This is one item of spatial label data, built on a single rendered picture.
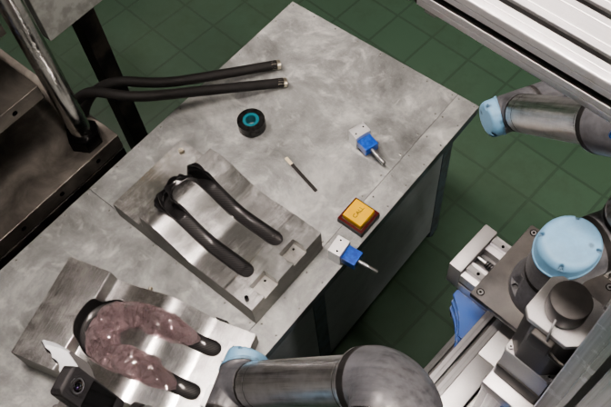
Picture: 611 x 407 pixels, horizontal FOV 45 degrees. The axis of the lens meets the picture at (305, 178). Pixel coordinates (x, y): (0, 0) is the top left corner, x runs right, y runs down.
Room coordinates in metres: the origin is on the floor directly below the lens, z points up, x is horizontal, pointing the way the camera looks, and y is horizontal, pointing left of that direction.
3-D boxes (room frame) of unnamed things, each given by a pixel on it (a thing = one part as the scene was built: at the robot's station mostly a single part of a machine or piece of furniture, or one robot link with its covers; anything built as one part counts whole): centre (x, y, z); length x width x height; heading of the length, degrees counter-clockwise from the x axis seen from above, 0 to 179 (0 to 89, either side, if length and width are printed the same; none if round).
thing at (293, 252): (0.81, 0.05, 0.87); 0.05 x 0.05 x 0.04; 44
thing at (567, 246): (0.58, -0.48, 1.20); 0.13 x 0.12 x 0.14; 104
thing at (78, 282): (0.63, 0.44, 0.85); 0.50 x 0.26 x 0.11; 61
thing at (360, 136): (1.13, -0.19, 0.83); 0.13 x 0.05 x 0.05; 27
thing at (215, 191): (0.92, 0.24, 0.92); 0.35 x 0.16 x 0.09; 44
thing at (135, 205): (0.94, 0.25, 0.87); 0.50 x 0.26 x 0.14; 44
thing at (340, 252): (0.80, -0.10, 0.83); 0.13 x 0.05 x 0.05; 50
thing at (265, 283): (0.74, 0.13, 0.87); 0.05 x 0.05 x 0.04; 44
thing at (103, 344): (0.64, 0.44, 0.90); 0.26 x 0.18 x 0.08; 61
